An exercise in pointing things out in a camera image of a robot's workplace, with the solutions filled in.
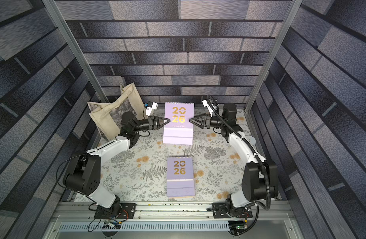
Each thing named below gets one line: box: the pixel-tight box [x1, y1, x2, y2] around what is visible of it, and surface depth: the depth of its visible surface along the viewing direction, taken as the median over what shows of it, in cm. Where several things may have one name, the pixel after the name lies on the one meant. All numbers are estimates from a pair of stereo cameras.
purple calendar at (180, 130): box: [163, 102, 195, 145], surface depth 74 cm
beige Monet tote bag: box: [87, 82, 149, 141], surface depth 91 cm
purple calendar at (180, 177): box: [166, 155, 196, 199], surface depth 80 cm
